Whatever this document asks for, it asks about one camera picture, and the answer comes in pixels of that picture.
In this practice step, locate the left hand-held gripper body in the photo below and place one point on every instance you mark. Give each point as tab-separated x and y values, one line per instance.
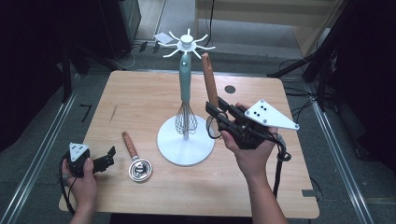
77	151

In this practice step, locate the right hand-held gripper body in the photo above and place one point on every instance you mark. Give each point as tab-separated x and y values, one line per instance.
267	116

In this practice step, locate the white utensil rack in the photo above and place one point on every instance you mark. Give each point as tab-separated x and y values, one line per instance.
174	149

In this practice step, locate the person's left hand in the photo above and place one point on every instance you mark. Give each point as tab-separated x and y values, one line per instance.
82	193

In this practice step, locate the person's right hand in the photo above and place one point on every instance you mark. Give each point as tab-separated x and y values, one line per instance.
255	161

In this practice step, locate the black tripod leg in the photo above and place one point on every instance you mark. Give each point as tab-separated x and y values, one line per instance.
289	67

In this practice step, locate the black metal stand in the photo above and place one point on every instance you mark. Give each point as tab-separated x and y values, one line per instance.
66	77

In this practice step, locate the grey tape piece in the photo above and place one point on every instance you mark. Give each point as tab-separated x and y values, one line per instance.
308	193

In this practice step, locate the white paper sheet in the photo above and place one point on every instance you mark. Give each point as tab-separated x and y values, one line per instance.
163	38

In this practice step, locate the small black floor object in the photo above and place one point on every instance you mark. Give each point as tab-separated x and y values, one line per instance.
143	46

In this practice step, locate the light wooden furniture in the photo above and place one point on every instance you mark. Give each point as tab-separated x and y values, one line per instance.
249	9

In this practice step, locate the dark cabinet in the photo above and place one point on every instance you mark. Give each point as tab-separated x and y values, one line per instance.
121	25

